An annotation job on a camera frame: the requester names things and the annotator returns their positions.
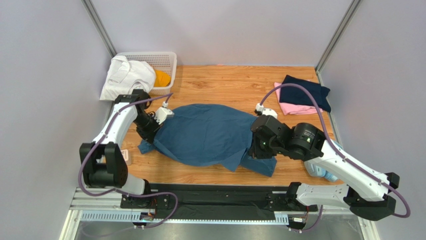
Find aluminium frame post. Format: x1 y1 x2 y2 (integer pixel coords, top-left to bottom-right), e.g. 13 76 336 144
315 0 363 74
81 0 117 57

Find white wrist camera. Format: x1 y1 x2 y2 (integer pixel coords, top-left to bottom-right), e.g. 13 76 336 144
154 101 175 125
254 103 278 119

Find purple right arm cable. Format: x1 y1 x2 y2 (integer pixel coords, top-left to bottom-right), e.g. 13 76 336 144
258 83 412 233

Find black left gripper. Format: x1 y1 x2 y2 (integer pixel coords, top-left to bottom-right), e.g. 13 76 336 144
133 112 164 144

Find teal blue t shirt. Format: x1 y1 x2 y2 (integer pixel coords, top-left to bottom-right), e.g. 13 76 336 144
138 104 277 177

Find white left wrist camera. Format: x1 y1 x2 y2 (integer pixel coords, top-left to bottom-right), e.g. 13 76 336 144
154 101 175 125

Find white t shirt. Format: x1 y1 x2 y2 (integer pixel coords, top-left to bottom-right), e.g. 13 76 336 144
99 55 156 101

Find white plastic laundry basket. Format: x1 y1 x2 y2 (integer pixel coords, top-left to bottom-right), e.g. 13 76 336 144
116 51 178 96

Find light blue headphones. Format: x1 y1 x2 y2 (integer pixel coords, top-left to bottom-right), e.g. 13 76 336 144
303 139 344 183

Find right aluminium frame post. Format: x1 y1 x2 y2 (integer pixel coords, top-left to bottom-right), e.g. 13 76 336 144
315 0 363 74

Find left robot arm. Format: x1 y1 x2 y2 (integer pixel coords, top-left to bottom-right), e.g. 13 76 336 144
78 89 174 207

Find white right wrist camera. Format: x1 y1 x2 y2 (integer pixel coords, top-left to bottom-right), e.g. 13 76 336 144
254 103 278 119

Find white power adapter cube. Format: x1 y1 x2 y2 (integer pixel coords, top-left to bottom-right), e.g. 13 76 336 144
121 149 132 166

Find navy folded t shirt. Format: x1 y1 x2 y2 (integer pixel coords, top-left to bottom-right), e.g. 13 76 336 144
279 75 332 112

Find left aluminium frame post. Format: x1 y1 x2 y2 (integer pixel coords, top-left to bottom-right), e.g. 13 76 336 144
81 0 117 57

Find orange t shirt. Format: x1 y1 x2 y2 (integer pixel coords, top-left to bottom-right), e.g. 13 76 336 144
154 69 172 88

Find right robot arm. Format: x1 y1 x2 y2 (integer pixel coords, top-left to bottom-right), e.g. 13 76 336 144
249 115 400 221

